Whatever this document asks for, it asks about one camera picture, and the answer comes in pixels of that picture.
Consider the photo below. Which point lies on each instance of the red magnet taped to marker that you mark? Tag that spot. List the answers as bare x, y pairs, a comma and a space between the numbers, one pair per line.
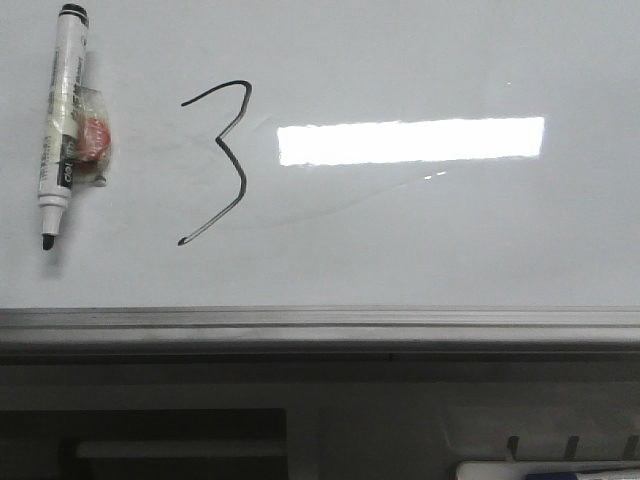
92, 156

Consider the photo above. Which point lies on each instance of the white whiteboard with aluminium frame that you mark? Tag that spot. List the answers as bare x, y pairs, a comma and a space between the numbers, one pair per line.
332, 176

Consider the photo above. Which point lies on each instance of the white black whiteboard marker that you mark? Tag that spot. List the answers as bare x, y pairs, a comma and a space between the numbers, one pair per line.
63, 120

